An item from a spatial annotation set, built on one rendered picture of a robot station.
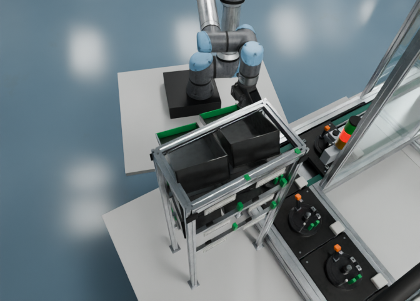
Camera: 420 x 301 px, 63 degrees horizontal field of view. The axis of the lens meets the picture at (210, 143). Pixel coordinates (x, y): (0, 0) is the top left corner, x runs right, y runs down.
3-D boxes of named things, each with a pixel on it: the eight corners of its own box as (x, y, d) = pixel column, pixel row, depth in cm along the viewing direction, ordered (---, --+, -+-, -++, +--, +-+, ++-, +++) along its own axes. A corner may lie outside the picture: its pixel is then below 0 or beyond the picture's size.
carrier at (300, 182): (234, 169, 164) (237, 155, 153) (275, 148, 171) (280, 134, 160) (264, 211, 153) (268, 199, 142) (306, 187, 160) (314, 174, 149)
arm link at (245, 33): (225, 22, 126) (229, 42, 120) (255, 22, 127) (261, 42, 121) (224, 40, 133) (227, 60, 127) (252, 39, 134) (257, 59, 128)
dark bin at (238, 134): (199, 120, 109) (196, 99, 105) (237, 110, 112) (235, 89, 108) (233, 168, 87) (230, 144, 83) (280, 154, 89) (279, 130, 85)
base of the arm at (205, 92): (182, 84, 193) (182, 70, 186) (207, 78, 197) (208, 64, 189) (192, 103, 185) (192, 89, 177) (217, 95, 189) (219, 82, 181)
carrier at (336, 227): (264, 212, 152) (269, 200, 142) (307, 187, 159) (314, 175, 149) (298, 260, 141) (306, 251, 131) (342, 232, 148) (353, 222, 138)
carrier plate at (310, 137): (292, 141, 173) (293, 138, 172) (329, 122, 181) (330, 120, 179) (323, 178, 162) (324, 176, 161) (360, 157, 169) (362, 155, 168)
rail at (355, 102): (219, 173, 172) (219, 163, 163) (351, 107, 199) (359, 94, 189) (224, 182, 170) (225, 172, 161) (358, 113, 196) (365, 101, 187)
